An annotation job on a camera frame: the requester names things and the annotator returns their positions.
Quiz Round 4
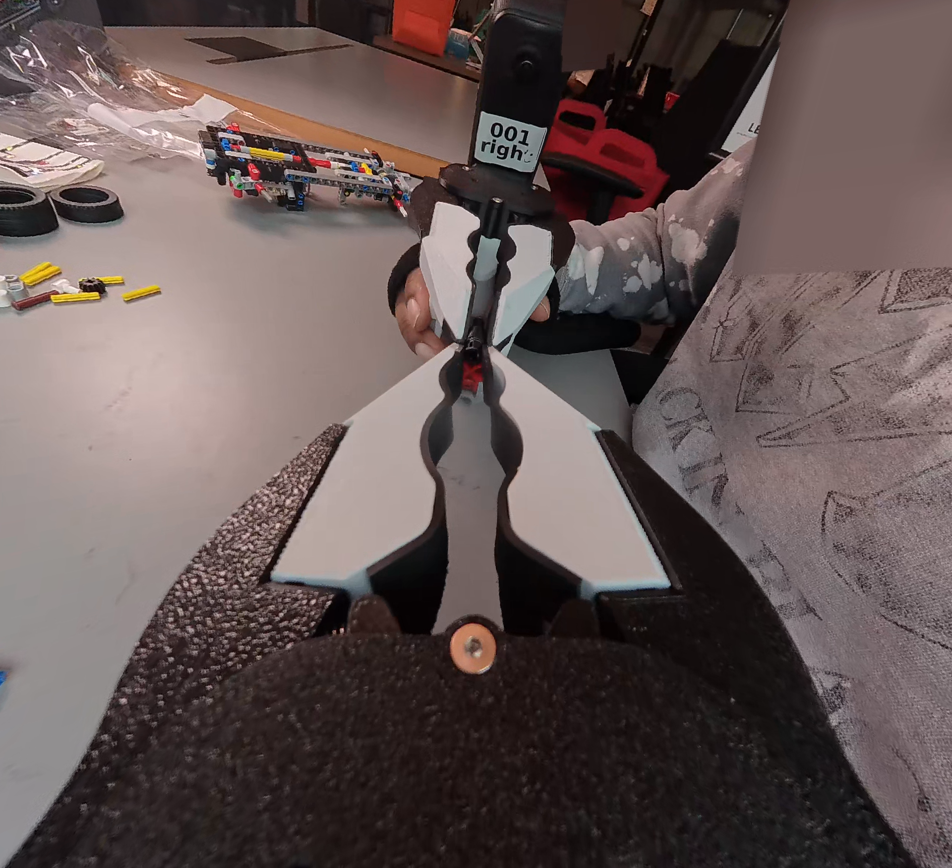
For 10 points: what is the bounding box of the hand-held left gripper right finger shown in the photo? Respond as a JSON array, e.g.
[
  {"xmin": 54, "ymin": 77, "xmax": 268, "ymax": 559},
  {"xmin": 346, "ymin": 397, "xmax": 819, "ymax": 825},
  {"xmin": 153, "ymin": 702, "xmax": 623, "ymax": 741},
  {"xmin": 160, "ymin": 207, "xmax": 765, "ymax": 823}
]
[{"xmin": 479, "ymin": 351, "xmax": 672, "ymax": 595}]

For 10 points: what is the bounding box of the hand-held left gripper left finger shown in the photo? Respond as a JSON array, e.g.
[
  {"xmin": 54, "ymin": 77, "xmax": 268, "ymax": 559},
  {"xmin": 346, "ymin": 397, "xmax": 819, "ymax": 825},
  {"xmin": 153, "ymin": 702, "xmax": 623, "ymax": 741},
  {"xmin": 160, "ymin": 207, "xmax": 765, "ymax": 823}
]
[{"xmin": 271, "ymin": 349, "xmax": 466, "ymax": 584}]

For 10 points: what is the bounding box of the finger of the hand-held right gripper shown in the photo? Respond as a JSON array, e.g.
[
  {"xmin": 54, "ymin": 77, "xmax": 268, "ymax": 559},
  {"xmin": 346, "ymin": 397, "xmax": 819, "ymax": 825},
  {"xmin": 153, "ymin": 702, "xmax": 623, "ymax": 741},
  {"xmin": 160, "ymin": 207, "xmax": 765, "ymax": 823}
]
[
  {"xmin": 487, "ymin": 222, "xmax": 557, "ymax": 356},
  {"xmin": 418, "ymin": 202, "xmax": 478, "ymax": 348}
]

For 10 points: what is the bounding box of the small grey toy brick assembly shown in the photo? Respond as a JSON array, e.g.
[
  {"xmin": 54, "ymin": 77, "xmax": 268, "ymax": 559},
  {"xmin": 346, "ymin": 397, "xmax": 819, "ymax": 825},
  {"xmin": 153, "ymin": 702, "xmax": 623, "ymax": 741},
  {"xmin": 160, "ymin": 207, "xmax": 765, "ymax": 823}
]
[{"xmin": 455, "ymin": 336, "xmax": 492, "ymax": 408}]

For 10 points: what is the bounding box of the person's right forearm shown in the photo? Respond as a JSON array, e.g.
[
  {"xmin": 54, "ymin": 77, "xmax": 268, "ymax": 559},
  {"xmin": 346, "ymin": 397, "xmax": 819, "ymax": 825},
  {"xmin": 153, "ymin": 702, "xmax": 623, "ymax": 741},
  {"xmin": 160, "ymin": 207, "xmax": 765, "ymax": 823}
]
[{"xmin": 554, "ymin": 139, "xmax": 756, "ymax": 326}]

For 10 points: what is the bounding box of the grey desk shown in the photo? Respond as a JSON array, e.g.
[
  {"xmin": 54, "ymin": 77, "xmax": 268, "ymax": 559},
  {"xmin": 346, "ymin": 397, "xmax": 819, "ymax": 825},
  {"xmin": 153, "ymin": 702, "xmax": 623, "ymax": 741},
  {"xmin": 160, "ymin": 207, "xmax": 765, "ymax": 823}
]
[{"xmin": 0, "ymin": 26, "xmax": 633, "ymax": 868}]

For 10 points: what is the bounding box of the person's right hand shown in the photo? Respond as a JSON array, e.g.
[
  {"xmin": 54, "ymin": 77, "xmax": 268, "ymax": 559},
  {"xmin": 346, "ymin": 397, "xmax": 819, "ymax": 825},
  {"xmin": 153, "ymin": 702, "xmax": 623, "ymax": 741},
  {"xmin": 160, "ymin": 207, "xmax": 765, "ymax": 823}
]
[{"xmin": 394, "ymin": 265, "xmax": 458, "ymax": 363}]

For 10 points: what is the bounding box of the orange storage crate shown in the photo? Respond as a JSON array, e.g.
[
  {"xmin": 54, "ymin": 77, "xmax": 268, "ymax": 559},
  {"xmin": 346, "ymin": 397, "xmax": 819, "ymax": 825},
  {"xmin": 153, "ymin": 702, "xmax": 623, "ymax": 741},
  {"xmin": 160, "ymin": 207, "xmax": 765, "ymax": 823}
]
[{"xmin": 392, "ymin": 0, "xmax": 456, "ymax": 54}]

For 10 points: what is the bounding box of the wooden board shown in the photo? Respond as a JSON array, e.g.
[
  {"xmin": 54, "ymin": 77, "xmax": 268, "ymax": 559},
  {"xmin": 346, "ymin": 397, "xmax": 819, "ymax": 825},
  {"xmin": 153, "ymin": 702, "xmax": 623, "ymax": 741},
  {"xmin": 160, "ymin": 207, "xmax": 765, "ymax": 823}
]
[{"xmin": 167, "ymin": 90, "xmax": 447, "ymax": 173}]

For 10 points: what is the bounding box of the red office chair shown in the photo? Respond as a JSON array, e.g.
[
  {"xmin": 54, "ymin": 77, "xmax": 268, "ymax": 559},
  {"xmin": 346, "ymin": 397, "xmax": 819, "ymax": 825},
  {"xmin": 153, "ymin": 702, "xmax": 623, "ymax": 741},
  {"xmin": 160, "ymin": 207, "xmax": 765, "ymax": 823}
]
[{"xmin": 546, "ymin": 98, "xmax": 670, "ymax": 222}]

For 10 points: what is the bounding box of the toy brick car chassis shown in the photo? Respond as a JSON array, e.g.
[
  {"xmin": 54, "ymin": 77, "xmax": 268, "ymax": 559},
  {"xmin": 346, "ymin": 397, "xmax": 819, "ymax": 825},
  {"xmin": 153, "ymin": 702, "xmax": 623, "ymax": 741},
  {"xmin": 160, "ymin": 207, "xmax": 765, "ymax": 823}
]
[{"xmin": 197, "ymin": 123, "xmax": 414, "ymax": 216}]

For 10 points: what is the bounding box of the white printed tag board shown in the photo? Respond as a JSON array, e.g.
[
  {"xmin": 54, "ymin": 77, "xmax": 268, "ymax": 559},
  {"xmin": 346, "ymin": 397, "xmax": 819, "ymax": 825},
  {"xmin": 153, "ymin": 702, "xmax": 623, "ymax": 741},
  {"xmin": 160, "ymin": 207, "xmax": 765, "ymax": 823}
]
[{"xmin": 732, "ymin": 57, "xmax": 780, "ymax": 156}]

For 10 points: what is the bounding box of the black flat mat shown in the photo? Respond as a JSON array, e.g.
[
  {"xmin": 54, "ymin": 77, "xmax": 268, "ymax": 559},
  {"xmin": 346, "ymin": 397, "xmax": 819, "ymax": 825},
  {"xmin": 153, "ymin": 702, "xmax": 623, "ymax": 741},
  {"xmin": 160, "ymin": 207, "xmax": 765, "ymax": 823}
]
[{"xmin": 186, "ymin": 36, "xmax": 351, "ymax": 65}]

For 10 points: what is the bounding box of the white crumpled plastic bag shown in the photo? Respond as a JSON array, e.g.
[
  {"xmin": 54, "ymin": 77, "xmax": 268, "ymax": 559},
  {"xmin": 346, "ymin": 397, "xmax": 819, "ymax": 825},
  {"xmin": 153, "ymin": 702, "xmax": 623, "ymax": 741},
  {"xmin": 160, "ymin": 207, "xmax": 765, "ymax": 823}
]
[{"xmin": 88, "ymin": 98, "xmax": 239, "ymax": 140}]

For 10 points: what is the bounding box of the black toy tire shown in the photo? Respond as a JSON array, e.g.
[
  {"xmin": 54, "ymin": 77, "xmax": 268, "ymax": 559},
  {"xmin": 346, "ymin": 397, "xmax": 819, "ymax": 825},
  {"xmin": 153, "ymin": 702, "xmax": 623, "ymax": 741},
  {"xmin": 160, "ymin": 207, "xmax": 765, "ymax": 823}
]
[
  {"xmin": 48, "ymin": 185, "xmax": 125, "ymax": 224},
  {"xmin": 0, "ymin": 185, "xmax": 60, "ymax": 238}
]

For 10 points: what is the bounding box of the sticker sheet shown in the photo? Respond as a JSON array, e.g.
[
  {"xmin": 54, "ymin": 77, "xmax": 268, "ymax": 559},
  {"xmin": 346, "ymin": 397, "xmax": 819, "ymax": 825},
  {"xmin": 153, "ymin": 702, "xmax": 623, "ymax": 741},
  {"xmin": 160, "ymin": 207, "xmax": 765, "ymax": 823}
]
[{"xmin": 0, "ymin": 131, "xmax": 105, "ymax": 186}]

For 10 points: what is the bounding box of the clear plastic bag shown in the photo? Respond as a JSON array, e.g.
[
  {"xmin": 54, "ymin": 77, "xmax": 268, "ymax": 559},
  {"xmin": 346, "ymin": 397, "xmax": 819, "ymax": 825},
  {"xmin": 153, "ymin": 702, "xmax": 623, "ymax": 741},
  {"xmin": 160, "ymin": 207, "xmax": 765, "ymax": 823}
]
[{"xmin": 0, "ymin": 20, "xmax": 202, "ymax": 162}]

